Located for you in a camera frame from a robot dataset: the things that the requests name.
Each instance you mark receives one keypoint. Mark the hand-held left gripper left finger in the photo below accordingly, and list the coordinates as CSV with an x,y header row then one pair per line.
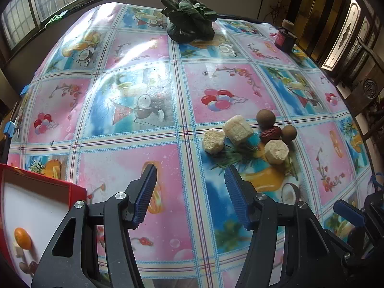
x,y
145,192

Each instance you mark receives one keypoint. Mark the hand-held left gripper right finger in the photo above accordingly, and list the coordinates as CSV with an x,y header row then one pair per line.
x,y
237,195

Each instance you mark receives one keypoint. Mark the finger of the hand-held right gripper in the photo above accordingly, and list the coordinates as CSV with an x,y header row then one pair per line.
x,y
349,214
369,255

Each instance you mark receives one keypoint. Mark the red date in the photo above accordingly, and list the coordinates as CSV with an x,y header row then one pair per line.
x,y
33,265
270,134

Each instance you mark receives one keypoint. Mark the red box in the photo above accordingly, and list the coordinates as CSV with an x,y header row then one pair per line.
x,y
45,192

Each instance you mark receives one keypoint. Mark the orange kumquat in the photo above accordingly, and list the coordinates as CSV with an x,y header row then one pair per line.
x,y
22,238

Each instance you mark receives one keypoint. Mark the printed plastic tablecloth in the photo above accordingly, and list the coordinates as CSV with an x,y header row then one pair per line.
x,y
168,102

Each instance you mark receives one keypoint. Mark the dark wooden chair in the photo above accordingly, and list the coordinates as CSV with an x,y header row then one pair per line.
x,y
366,96

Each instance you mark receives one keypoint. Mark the dark jar with red label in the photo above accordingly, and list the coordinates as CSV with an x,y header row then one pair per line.
x,y
283,37

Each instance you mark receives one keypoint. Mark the dark green leafy vegetable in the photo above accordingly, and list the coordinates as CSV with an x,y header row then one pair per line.
x,y
189,21

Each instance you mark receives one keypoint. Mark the wooden glass panel door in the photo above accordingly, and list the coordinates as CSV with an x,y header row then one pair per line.
x,y
351,33

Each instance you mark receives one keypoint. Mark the green plastic item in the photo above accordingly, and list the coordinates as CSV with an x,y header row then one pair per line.
x,y
55,18

